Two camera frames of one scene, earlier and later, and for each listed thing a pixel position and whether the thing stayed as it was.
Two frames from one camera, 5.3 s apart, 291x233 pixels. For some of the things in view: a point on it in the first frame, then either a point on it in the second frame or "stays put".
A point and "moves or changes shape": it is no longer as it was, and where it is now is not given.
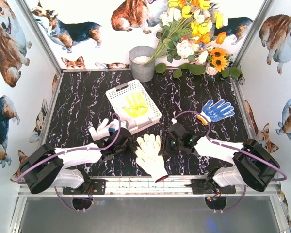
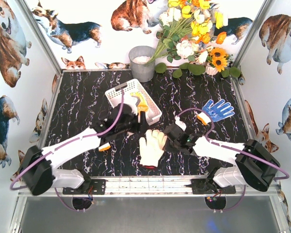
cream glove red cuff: (147, 154) moves or changes shape
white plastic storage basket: (131, 103) stays put
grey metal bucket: (138, 56) stays put
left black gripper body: (125, 135) → (140, 120)
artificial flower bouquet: (187, 27) stays put
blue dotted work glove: (216, 113) stays put
